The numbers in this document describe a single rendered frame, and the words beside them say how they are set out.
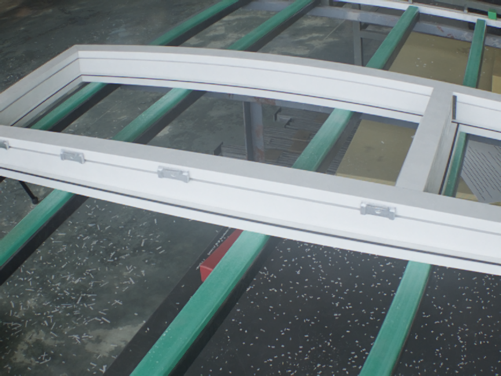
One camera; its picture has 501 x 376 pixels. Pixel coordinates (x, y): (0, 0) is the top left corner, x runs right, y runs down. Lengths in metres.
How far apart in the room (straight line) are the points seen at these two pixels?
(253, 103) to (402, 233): 0.71
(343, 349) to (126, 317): 1.13
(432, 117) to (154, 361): 0.62
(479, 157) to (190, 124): 1.90
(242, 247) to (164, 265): 1.45
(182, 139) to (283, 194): 2.22
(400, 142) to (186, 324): 0.99
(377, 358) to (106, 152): 0.53
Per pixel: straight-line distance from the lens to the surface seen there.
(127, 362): 1.17
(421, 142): 1.05
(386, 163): 1.59
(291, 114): 2.55
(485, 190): 1.52
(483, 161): 1.65
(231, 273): 0.89
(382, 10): 2.91
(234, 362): 1.15
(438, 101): 1.20
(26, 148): 1.17
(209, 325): 0.84
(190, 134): 3.19
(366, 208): 0.90
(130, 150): 1.05
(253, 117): 1.56
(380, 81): 1.28
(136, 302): 2.23
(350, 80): 1.30
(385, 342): 0.78
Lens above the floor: 1.41
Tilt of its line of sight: 31 degrees down
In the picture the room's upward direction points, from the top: 4 degrees counter-clockwise
